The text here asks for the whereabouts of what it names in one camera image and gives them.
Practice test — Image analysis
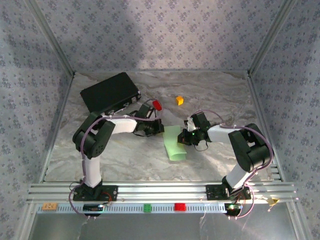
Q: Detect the black controller board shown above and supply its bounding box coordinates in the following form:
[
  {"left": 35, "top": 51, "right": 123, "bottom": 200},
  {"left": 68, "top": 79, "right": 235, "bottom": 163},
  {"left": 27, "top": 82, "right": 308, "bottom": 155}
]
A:
[
  {"left": 83, "top": 203, "right": 105, "bottom": 213},
  {"left": 224, "top": 203, "right": 243, "bottom": 213}
]

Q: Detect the black hard case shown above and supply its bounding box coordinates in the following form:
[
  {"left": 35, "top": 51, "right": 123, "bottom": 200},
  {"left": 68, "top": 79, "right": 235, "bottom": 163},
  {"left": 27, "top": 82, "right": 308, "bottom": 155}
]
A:
[{"left": 79, "top": 71, "right": 142, "bottom": 121}]

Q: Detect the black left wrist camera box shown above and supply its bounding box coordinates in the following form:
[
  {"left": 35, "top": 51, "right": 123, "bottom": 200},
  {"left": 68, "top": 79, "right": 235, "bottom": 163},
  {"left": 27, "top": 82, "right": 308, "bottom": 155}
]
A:
[{"left": 136, "top": 103, "right": 155, "bottom": 121}]

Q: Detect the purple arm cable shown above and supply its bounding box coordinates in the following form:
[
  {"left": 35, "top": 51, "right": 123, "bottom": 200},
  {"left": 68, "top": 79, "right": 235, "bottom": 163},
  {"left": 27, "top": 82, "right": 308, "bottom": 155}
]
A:
[
  {"left": 68, "top": 98, "right": 165, "bottom": 221},
  {"left": 191, "top": 109, "right": 275, "bottom": 221}
]

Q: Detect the aluminium mounting rail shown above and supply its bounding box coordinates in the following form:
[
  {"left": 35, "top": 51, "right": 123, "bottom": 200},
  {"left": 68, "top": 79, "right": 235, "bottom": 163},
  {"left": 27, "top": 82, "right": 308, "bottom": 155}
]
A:
[{"left": 26, "top": 182, "right": 300, "bottom": 204}]

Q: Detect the black right controller board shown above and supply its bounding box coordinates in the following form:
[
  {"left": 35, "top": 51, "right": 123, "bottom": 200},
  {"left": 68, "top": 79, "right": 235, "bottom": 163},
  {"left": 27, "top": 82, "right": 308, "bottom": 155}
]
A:
[{"left": 224, "top": 203, "right": 243, "bottom": 213}]

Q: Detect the light green paper sheet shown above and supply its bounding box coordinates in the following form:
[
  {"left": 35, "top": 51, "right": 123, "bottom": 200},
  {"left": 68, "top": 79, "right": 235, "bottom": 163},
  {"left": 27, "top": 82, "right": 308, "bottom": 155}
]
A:
[{"left": 162, "top": 124, "right": 188, "bottom": 162}]

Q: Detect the aluminium table edge rail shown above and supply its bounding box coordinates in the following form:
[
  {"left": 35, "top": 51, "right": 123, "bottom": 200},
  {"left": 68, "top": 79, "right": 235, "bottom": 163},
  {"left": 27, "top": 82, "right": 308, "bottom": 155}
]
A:
[
  {"left": 246, "top": 71, "right": 286, "bottom": 183},
  {"left": 39, "top": 71, "right": 76, "bottom": 183}
]

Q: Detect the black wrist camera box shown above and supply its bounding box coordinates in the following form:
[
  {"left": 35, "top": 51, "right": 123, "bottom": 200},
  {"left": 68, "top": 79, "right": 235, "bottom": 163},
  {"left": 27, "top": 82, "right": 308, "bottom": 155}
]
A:
[
  {"left": 136, "top": 103, "right": 155, "bottom": 121},
  {"left": 191, "top": 112, "right": 211, "bottom": 131}
]

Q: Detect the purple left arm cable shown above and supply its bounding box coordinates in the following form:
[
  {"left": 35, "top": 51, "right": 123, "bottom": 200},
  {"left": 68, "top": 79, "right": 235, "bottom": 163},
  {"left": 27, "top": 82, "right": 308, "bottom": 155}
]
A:
[{"left": 68, "top": 98, "right": 165, "bottom": 221}]

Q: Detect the white slotted cable duct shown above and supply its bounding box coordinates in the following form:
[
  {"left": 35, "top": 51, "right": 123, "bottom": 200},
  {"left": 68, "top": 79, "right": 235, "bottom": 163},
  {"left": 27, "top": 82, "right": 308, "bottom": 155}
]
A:
[{"left": 36, "top": 202, "right": 226, "bottom": 214}]

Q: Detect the aluminium frame post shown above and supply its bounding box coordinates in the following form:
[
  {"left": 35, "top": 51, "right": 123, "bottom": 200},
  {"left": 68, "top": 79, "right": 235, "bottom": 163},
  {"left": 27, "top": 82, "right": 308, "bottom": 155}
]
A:
[
  {"left": 247, "top": 0, "right": 298, "bottom": 76},
  {"left": 26, "top": 0, "right": 76, "bottom": 76}
]

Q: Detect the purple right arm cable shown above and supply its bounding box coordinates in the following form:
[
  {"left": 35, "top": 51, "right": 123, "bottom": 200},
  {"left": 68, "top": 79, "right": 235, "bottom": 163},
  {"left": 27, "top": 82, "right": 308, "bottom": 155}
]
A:
[{"left": 191, "top": 109, "right": 275, "bottom": 221}]

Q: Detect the thin red wire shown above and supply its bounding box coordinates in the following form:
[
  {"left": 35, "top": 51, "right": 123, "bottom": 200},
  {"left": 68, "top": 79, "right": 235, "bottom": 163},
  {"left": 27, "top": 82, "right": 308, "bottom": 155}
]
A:
[{"left": 101, "top": 191, "right": 114, "bottom": 205}]

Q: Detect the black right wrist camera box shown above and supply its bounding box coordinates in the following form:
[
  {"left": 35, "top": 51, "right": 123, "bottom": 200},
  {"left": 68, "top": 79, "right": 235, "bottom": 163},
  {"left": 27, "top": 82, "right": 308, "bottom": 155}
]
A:
[{"left": 191, "top": 112, "right": 211, "bottom": 131}]

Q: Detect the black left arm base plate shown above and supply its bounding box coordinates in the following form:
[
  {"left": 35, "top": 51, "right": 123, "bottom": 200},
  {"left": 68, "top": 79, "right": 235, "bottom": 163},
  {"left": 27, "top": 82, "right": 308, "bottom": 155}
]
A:
[{"left": 72, "top": 184, "right": 119, "bottom": 202}]

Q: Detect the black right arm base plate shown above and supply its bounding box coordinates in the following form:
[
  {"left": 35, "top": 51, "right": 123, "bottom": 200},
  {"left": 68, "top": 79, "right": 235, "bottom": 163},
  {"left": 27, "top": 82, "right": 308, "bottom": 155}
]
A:
[{"left": 205, "top": 184, "right": 252, "bottom": 201}]

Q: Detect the black left controller board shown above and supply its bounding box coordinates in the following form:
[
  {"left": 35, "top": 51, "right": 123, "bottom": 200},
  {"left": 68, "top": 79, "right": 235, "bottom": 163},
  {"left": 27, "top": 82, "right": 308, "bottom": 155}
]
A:
[{"left": 83, "top": 203, "right": 105, "bottom": 213}]

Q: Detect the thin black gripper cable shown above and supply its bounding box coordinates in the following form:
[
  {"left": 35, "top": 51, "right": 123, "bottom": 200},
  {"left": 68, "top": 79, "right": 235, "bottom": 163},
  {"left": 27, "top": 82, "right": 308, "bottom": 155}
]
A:
[{"left": 194, "top": 139, "right": 210, "bottom": 153}]

